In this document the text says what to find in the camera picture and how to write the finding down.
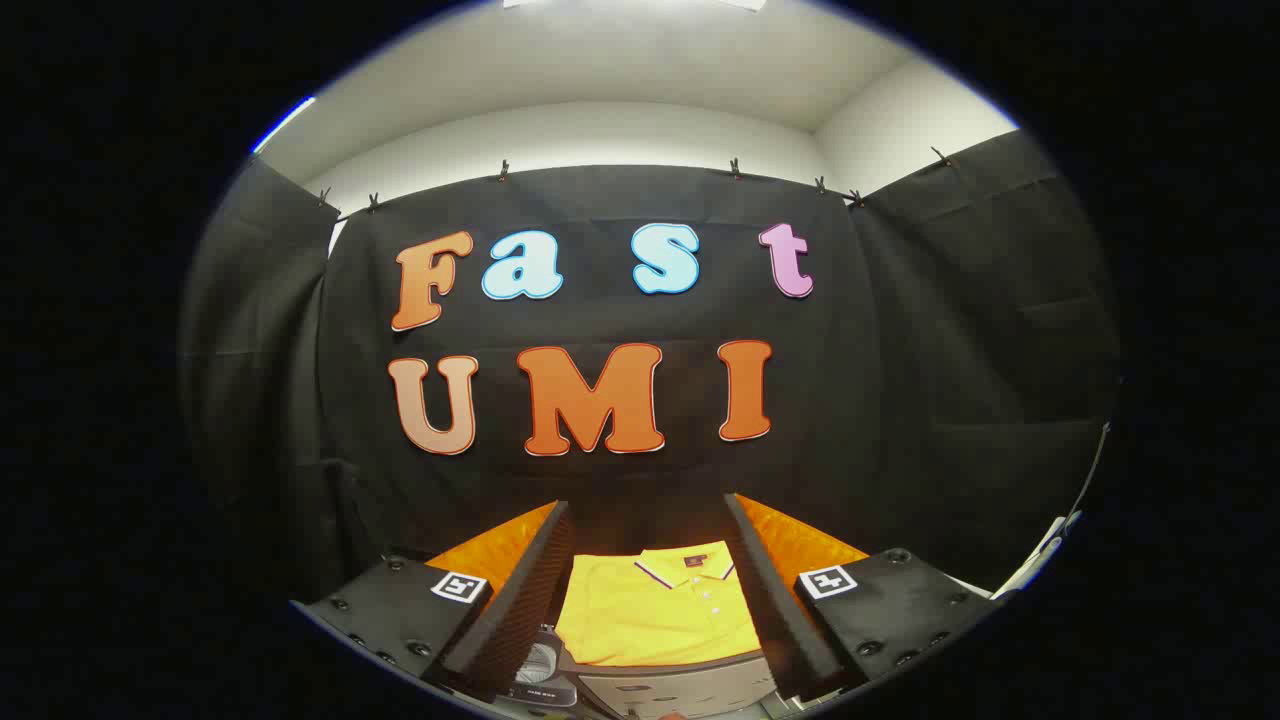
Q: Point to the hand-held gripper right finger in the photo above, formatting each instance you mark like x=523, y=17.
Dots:
x=780, y=610

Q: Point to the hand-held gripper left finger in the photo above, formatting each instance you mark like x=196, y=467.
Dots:
x=510, y=610

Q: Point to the grey washing machine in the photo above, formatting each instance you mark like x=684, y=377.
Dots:
x=540, y=662

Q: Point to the yellow polo shirt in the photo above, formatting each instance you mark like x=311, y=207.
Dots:
x=650, y=620

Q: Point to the grey box cabinet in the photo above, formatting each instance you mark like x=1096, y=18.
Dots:
x=680, y=690

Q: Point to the white paper sheet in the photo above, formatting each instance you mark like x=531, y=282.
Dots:
x=1040, y=560

